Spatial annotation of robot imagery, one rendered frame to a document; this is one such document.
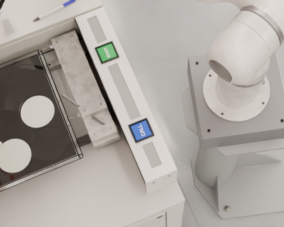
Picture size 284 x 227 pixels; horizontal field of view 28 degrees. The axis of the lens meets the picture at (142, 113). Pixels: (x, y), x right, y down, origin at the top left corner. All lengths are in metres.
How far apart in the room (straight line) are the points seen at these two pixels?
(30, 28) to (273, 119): 0.76
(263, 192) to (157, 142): 1.04
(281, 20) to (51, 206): 0.84
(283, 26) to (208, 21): 1.53
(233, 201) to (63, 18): 1.17
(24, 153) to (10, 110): 0.14
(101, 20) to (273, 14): 0.61
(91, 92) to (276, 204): 1.12
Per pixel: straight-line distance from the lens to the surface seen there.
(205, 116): 1.61
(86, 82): 1.71
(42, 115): 1.68
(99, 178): 1.68
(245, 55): 1.23
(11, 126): 1.69
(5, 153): 1.67
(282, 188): 2.53
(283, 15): 1.29
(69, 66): 1.74
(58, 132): 1.65
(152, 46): 2.73
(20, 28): 1.74
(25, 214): 1.69
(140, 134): 1.55
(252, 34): 1.25
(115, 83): 1.62
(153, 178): 1.52
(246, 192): 2.50
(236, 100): 1.55
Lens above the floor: 2.44
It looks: 70 degrees down
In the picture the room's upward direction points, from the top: 8 degrees counter-clockwise
